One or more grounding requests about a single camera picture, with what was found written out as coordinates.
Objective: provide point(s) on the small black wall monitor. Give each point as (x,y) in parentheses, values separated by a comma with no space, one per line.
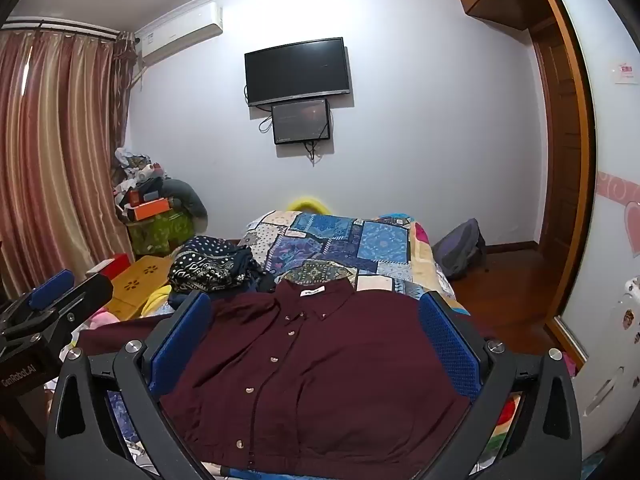
(301,121)

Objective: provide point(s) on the yellow wooden lap table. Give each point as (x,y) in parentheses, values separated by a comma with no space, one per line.
(137,285)

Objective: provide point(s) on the pile of household clutter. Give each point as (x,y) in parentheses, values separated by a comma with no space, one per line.
(132,175)

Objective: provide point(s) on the grey purple backpack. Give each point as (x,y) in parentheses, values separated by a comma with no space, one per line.
(457,250)

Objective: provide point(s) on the white plastic appliance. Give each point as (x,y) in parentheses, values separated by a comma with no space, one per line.
(607,350)

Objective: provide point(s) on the orange box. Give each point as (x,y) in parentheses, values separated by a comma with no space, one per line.
(150,209)

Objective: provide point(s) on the black wall television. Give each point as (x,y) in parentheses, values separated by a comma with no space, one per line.
(296,71)

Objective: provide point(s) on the yellow plastic object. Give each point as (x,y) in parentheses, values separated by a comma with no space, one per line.
(309,204)

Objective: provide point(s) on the green patterned bag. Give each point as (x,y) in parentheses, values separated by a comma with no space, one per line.
(160,234)

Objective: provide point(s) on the striped pink curtain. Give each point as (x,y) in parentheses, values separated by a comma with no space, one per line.
(55,160)

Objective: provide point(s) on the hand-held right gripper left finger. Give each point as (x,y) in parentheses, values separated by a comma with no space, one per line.
(180,345)

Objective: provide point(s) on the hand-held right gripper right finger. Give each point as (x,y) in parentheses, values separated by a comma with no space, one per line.
(450,345)

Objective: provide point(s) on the dark curtain rod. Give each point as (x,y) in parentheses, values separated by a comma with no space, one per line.
(60,27)

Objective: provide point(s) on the pink plush toy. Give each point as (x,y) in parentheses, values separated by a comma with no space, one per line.
(102,319)

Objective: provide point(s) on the red box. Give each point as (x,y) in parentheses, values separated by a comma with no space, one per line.
(111,265)

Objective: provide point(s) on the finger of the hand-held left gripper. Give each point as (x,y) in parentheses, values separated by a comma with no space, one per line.
(52,287)
(85,292)

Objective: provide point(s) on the wooden door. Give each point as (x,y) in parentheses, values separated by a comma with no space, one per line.
(565,185)

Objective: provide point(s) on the patchwork quilt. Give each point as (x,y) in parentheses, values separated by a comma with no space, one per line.
(340,240)

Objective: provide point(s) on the pink wall sticker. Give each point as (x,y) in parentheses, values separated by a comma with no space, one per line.
(624,72)

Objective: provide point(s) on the maroon button-up shirt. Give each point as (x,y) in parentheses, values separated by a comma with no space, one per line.
(310,370)

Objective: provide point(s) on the white air conditioner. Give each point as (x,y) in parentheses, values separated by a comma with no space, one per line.
(175,32)

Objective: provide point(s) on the pile of dark patterned clothes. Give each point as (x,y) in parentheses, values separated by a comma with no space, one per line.
(210,262)

